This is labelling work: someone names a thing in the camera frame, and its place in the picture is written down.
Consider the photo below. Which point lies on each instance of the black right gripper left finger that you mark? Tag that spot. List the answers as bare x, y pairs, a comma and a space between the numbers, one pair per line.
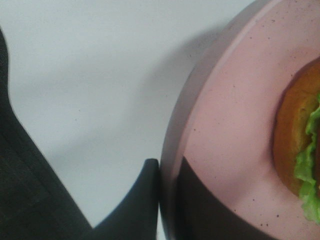
34, 204

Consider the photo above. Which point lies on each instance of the burger with lettuce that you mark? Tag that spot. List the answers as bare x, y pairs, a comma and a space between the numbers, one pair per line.
296, 139

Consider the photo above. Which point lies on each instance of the pink speckled plate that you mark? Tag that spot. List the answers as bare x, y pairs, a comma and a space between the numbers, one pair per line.
217, 160

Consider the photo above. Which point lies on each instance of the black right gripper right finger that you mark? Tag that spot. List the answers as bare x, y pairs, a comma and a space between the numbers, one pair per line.
136, 217

